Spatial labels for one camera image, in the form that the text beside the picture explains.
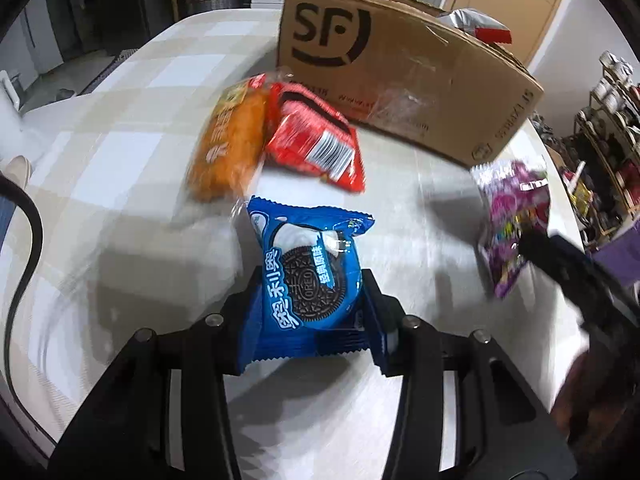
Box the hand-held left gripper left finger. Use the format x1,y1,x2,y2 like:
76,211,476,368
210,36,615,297
47,280,265,480

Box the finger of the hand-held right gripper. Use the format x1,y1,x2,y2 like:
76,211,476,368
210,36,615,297
520,230,601,306

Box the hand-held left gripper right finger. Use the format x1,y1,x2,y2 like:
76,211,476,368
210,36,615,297
362,269,576,480

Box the purple candy packet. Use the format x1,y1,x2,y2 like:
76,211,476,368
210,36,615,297
471,159,551,300

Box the blue cookie packet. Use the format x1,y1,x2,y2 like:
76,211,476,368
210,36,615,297
239,195,375,365

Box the brown cardboard box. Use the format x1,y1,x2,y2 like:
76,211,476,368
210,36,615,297
276,0,545,167

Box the red white snack packet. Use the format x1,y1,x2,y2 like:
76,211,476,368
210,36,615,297
437,7,513,45

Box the purple cloth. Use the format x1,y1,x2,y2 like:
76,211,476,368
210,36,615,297
592,232,640,281

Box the cluttered storage rack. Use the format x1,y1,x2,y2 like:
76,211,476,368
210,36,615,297
562,50,640,251

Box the checked tablecloth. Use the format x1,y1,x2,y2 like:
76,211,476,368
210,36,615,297
0,7,591,480

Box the orange snack packet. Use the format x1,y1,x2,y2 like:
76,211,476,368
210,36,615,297
186,76,268,202

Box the small red snack packet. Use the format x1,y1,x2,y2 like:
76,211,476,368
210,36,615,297
264,81,367,193

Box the wooden door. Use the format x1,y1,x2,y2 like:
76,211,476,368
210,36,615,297
442,0,571,66

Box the blue beige object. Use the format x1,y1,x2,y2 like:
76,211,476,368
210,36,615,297
0,196,15,242

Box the dark floor mat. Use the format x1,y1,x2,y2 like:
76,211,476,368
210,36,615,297
80,47,139,93

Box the black cable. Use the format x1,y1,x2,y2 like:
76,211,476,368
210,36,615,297
0,172,46,361

